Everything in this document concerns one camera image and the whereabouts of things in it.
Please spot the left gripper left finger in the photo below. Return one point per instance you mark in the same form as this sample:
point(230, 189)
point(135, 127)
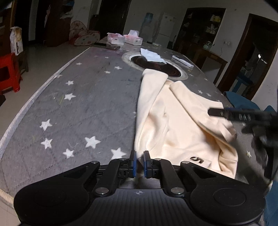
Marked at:
point(110, 175)

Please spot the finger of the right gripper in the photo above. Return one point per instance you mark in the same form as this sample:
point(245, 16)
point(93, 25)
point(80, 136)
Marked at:
point(233, 114)

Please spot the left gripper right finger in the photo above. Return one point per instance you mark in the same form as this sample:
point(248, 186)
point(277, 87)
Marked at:
point(164, 171)

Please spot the cream fleece garment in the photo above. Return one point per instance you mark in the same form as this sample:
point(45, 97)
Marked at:
point(172, 123)

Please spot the blue cushion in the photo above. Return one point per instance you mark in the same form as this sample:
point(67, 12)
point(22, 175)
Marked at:
point(240, 102)

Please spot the grey star-patterned table mat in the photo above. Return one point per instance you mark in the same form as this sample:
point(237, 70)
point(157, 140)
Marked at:
point(87, 112)

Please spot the dark wooden side table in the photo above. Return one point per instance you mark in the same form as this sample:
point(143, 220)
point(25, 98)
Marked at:
point(202, 54)

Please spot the white remote control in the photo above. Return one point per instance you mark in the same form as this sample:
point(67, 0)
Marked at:
point(184, 62)

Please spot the crumpled white tissue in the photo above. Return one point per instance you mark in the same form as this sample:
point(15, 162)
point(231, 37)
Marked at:
point(152, 56)

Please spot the round black induction hob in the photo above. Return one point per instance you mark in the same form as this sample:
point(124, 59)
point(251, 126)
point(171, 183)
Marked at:
point(137, 61)

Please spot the white refrigerator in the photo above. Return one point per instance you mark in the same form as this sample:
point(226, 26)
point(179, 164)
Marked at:
point(164, 30)

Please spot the water dispenser with bottle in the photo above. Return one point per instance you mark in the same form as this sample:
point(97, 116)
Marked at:
point(146, 27)

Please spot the black smartphone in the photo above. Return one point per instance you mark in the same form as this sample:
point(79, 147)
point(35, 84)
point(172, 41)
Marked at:
point(105, 46)

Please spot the pink tissue box right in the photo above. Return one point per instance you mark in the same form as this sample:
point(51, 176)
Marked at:
point(133, 38)

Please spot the pink tissue box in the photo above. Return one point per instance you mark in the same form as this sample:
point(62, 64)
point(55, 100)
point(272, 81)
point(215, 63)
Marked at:
point(115, 39)
point(133, 38)

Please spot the pink tissue box left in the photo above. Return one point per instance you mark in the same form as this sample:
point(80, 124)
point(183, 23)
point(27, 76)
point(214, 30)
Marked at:
point(115, 39)

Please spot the red plastic stool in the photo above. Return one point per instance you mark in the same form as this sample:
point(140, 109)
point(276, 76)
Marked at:
point(10, 73)

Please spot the white paper bag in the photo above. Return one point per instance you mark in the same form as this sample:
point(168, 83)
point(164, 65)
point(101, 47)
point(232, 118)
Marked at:
point(16, 44)

